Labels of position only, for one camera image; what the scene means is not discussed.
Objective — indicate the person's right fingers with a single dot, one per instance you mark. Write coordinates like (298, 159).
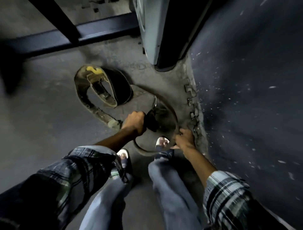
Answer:
(180, 138)

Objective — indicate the person's left jeans leg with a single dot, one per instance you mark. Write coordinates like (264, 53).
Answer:
(104, 203)

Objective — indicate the person's left forearm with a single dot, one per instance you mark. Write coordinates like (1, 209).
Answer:
(116, 139)

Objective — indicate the person's left sandal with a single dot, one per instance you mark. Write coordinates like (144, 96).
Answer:
(123, 156)

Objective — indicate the person's jeans leg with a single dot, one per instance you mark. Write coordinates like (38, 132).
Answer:
(104, 203)
(172, 194)

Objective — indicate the large dark speckled sheet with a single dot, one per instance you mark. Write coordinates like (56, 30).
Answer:
(251, 94)

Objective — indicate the person's left fingers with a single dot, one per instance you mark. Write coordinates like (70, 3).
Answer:
(142, 123)

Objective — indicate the black metal frame post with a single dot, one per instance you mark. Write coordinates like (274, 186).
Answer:
(58, 20)

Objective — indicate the wide worn belt coil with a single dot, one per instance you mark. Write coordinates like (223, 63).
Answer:
(119, 85)

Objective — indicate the grey machine cabinet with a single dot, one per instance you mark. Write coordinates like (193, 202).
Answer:
(153, 26)

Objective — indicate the person's sandal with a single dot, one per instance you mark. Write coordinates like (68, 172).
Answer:
(162, 142)
(123, 156)

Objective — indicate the person's left hand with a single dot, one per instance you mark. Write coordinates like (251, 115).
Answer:
(133, 122)

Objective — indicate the person's right hand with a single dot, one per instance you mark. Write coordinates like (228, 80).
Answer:
(187, 141)

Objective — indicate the thin dark rubber strip loop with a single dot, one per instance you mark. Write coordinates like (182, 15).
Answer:
(175, 120)

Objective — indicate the plaid shirt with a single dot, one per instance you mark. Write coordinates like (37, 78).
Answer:
(71, 175)

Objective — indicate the person's right sandal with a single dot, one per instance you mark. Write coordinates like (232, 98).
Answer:
(162, 142)

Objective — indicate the person's right jeans leg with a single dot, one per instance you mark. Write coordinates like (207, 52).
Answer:
(172, 194)

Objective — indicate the black metal frame beam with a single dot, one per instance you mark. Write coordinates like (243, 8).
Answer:
(104, 29)

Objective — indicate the person's right forearm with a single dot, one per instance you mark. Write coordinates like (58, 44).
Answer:
(200, 163)

